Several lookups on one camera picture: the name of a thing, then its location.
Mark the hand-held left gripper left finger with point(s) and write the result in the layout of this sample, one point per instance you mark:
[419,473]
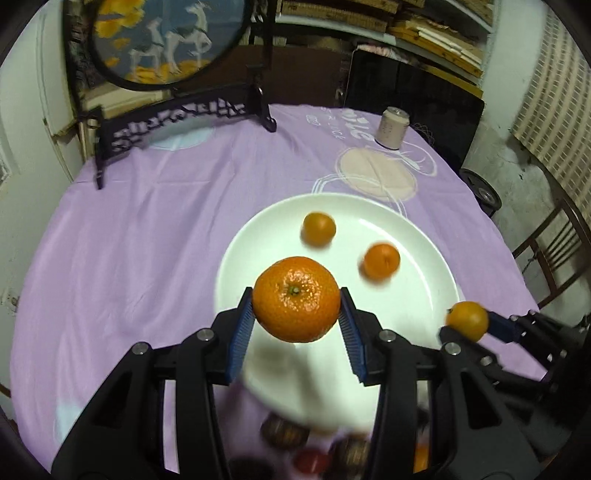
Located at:
[241,337]

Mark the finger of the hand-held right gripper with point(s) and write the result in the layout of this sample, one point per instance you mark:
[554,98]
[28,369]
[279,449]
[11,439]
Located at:
[508,369]
[503,326]

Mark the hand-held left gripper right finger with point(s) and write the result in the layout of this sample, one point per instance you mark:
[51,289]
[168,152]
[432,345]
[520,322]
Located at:
[352,334]

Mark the smooth yellow orange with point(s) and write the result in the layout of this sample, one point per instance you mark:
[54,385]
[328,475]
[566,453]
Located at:
[467,321]

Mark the large orange mandarin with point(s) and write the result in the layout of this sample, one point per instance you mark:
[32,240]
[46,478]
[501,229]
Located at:
[295,300]

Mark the dark brown water chestnut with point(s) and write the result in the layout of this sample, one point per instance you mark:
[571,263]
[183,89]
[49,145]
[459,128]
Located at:
[282,431]
[351,454]

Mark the small round orange kumquat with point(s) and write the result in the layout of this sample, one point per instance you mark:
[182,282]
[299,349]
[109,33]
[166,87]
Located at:
[318,228]

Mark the white round plate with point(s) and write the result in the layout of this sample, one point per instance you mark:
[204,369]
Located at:
[277,230]

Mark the red cherry tomato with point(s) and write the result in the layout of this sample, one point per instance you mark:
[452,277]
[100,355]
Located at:
[311,461]

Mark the wooden chair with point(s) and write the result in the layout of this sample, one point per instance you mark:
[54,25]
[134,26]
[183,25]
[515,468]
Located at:
[561,230]

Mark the purple printed tablecloth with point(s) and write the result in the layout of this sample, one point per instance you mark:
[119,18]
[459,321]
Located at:
[161,230]

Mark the black round stool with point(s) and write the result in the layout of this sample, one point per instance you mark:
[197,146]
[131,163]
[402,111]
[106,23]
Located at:
[480,189]

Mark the beige drink can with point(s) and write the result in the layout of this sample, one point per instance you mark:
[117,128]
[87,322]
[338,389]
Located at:
[391,129]

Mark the black panel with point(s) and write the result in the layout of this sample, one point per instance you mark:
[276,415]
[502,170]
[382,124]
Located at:
[415,87]

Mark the brown wooden board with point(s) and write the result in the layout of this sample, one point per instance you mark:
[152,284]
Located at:
[304,74]

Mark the pink folded cloth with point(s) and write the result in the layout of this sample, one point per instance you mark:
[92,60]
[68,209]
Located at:
[374,48]

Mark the deer picture black table screen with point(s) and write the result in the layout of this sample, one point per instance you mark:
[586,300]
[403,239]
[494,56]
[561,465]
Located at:
[175,37]

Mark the stack of flat wooden boxes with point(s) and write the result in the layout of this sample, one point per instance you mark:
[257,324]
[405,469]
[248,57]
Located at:
[415,23]

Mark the beige woven wall mat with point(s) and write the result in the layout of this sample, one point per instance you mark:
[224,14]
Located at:
[554,101]

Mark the white wall shelf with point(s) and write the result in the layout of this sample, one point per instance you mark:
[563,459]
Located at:
[487,27]

